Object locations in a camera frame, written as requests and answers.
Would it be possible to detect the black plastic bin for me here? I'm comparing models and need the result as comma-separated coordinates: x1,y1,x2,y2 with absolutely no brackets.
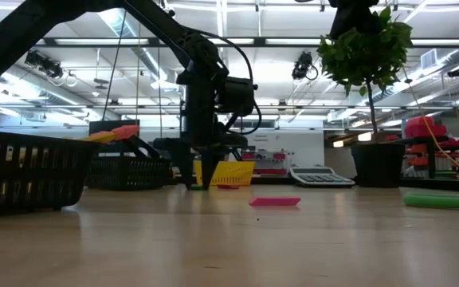
0,129,102,218
84,132,174,191

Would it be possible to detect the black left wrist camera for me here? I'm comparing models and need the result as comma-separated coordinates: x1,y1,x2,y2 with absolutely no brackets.
216,77,259,117

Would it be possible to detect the yellow plastic bin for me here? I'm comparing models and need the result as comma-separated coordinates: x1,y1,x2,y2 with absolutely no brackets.
192,159,256,187

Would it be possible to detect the shelf with red bins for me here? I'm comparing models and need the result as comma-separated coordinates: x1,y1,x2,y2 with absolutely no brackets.
388,115,459,179

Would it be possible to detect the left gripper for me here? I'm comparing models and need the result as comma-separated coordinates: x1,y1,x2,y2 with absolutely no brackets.
152,70,250,191

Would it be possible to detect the black aluminium table frame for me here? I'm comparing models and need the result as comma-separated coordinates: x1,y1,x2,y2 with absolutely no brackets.
165,173,459,195

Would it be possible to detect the green marker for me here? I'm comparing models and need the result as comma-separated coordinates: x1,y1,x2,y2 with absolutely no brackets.
402,191,459,212

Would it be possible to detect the black hanging cable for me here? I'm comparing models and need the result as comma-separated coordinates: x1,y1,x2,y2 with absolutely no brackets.
101,10,129,121

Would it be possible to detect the pink eraser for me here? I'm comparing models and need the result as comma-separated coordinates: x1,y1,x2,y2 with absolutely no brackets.
248,195,302,207

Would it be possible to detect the green leafy plant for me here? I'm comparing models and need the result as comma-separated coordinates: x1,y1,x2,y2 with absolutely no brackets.
316,6,414,144

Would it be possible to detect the yellow hanging cable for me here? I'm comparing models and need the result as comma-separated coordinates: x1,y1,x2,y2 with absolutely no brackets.
384,0,459,181

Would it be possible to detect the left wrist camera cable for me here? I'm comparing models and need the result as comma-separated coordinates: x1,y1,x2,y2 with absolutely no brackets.
197,28,263,136

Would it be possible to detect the black ceiling camera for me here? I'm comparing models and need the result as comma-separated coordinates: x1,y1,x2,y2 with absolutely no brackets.
291,50,315,81
24,49,65,80

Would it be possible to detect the black plant pot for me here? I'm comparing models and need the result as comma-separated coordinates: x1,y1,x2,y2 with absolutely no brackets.
349,143,406,189

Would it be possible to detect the grey calculator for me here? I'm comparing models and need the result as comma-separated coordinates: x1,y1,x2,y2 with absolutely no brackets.
288,165,357,187

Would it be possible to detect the white ceiling vent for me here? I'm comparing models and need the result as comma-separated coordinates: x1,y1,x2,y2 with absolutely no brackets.
420,48,440,70

